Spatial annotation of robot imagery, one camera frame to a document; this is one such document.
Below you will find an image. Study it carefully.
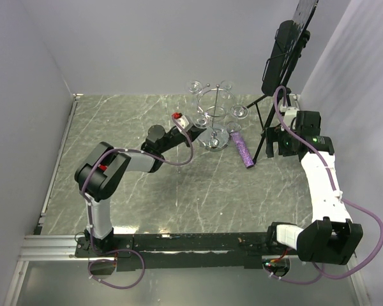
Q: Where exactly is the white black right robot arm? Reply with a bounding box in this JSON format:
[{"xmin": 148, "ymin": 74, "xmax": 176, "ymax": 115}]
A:
[{"xmin": 266, "ymin": 106, "xmax": 363, "ymax": 265}]

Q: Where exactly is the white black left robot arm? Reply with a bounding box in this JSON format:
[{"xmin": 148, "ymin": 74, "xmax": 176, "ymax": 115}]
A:
[{"xmin": 74, "ymin": 125, "xmax": 206, "ymax": 256}]

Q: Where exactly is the chrome wine glass rack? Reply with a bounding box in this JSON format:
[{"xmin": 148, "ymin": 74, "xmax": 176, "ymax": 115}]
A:
[{"xmin": 197, "ymin": 84, "xmax": 235, "ymax": 152}]

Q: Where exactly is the purple glitter microphone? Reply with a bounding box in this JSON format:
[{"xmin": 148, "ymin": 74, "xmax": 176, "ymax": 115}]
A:
[{"xmin": 227, "ymin": 122, "xmax": 255, "ymax": 169}]

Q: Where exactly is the black music stand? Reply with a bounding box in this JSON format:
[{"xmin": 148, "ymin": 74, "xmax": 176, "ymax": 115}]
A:
[{"xmin": 247, "ymin": 0, "xmax": 319, "ymax": 163}]

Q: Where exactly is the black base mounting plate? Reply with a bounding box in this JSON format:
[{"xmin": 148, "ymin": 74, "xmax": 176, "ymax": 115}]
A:
[{"xmin": 75, "ymin": 231, "xmax": 303, "ymax": 277}]

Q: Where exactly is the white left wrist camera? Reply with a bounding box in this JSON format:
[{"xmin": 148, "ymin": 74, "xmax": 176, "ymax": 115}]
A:
[{"xmin": 172, "ymin": 112, "xmax": 193, "ymax": 133}]

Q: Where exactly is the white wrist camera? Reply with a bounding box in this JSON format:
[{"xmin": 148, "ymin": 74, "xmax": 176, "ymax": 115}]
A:
[
  {"xmin": 172, "ymin": 112, "xmax": 193, "ymax": 133},
  {"xmin": 282, "ymin": 106, "xmax": 299, "ymax": 126}
]

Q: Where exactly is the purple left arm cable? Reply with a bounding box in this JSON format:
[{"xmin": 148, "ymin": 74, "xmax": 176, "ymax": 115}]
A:
[{"xmin": 79, "ymin": 120, "xmax": 195, "ymax": 290}]

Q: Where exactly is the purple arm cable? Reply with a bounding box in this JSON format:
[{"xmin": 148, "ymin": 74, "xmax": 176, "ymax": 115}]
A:
[
  {"xmin": 79, "ymin": 120, "xmax": 195, "ymax": 290},
  {"xmin": 263, "ymin": 85, "xmax": 383, "ymax": 285}
]

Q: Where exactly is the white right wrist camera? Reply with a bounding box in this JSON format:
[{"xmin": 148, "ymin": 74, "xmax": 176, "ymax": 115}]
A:
[{"xmin": 282, "ymin": 106, "xmax": 299, "ymax": 126}]

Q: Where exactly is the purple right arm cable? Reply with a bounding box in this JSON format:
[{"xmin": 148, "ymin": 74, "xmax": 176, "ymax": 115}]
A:
[{"xmin": 263, "ymin": 85, "xmax": 383, "ymax": 285}]

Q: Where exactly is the aluminium rail frame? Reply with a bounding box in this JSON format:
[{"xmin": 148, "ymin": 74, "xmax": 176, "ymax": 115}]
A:
[{"xmin": 6, "ymin": 94, "xmax": 370, "ymax": 305}]

